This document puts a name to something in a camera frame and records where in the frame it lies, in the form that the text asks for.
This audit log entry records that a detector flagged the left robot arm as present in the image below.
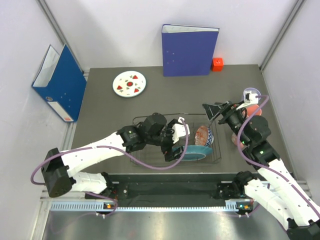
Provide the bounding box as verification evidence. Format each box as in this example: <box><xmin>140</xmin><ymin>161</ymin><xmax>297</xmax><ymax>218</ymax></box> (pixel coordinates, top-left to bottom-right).
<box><xmin>40</xmin><ymin>113</ymin><xmax>190</xmax><ymax>199</ymax></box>

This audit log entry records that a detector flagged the lavender plastic cup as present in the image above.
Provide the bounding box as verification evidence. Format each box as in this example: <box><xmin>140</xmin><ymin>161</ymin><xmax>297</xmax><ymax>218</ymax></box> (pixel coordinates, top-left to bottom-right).
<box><xmin>242</xmin><ymin>87</ymin><xmax>261</xmax><ymax>100</ymax></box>

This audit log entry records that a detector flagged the pink patterned mug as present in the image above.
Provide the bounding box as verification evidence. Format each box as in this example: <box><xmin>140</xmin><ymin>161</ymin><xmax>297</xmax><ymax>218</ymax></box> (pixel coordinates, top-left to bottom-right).
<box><xmin>231</xmin><ymin>133</ymin><xmax>243</xmax><ymax>148</ymax></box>

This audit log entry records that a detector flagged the small red box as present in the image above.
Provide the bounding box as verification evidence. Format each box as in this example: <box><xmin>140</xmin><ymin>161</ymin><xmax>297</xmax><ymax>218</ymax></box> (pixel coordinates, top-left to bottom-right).
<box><xmin>211</xmin><ymin>57</ymin><xmax>224</xmax><ymax>72</ymax></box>

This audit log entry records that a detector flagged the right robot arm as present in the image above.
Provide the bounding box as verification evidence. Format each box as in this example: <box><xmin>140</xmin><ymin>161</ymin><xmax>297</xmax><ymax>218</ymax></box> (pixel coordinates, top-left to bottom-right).
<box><xmin>202</xmin><ymin>101</ymin><xmax>320</xmax><ymax>240</ymax></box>

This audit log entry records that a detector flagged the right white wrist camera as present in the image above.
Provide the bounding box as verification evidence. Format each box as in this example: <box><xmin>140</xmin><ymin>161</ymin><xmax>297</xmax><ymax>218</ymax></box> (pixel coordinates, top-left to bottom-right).
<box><xmin>236</xmin><ymin>90</ymin><xmax>259</xmax><ymax>110</ymax></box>

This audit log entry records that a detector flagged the grey slotted cable duct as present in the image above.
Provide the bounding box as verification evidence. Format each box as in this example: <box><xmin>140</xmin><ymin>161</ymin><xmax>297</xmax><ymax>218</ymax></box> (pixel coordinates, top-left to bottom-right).
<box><xmin>49</xmin><ymin>199</ymin><xmax>255</xmax><ymax>213</ymax></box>

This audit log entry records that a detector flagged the purple-blue binder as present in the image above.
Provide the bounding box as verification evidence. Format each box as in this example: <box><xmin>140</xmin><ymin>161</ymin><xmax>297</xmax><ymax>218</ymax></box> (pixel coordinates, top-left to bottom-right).
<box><xmin>161</xmin><ymin>24</ymin><xmax>220</xmax><ymax>77</ymax></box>

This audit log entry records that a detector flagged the pink plastic cup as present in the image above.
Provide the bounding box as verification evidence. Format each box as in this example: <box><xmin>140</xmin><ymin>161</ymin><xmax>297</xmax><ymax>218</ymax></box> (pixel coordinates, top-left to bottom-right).
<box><xmin>246</xmin><ymin>104</ymin><xmax>262</xmax><ymax>117</ymax></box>

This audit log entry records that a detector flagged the blue zigzag patterned bowl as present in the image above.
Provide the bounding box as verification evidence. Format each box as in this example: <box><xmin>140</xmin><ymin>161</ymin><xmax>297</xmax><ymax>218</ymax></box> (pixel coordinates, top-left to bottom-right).
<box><xmin>194</xmin><ymin>125</ymin><xmax>214</xmax><ymax>147</ymax></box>

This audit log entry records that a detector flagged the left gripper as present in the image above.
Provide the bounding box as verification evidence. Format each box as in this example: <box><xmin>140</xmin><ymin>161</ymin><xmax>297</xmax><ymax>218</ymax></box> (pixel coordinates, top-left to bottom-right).
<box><xmin>146</xmin><ymin>120</ymin><xmax>184</xmax><ymax>161</ymax></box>

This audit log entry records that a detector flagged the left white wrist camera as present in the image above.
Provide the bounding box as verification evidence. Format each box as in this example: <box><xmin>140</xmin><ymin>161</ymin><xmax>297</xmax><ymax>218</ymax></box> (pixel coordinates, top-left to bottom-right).
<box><xmin>171</xmin><ymin>116</ymin><xmax>190</xmax><ymax>144</ymax></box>

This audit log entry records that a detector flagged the watermelon pattern plate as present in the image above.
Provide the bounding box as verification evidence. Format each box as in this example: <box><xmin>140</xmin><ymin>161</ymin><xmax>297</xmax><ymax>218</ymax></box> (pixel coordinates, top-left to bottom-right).
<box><xmin>112</xmin><ymin>70</ymin><xmax>147</xmax><ymax>98</ymax></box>

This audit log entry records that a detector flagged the black wire dish rack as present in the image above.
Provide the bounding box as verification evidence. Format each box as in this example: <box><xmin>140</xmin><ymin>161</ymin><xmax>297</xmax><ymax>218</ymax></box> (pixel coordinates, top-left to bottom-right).
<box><xmin>131</xmin><ymin>113</ymin><xmax>221</xmax><ymax>167</ymax></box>

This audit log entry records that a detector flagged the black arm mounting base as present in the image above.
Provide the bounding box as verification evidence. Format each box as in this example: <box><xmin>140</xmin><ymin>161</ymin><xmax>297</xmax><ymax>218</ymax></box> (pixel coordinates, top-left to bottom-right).
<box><xmin>102</xmin><ymin>171</ymin><xmax>258</xmax><ymax>206</ymax></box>

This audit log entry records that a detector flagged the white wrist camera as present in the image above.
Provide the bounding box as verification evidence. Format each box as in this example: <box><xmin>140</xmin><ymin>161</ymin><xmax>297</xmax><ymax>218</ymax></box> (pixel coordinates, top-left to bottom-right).
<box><xmin>171</xmin><ymin>116</ymin><xmax>190</xmax><ymax>144</ymax></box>
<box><xmin>236</xmin><ymin>90</ymin><xmax>259</xmax><ymax>110</ymax></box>

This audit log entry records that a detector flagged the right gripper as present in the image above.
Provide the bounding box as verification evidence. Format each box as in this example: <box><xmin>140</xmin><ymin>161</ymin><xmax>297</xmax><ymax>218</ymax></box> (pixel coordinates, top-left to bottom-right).
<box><xmin>202</xmin><ymin>100</ymin><xmax>250</xmax><ymax>146</ymax></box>

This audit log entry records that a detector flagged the blue lever arch binder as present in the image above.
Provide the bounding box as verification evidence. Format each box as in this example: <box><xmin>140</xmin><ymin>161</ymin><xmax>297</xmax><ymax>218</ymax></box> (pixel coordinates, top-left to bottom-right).
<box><xmin>31</xmin><ymin>45</ymin><xmax>87</xmax><ymax>122</ymax></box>

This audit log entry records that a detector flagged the teal plate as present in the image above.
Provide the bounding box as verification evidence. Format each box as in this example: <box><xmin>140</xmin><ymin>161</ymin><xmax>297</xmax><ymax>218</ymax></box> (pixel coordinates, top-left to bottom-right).
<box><xmin>182</xmin><ymin>145</ymin><xmax>213</xmax><ymax>161</ymax></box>

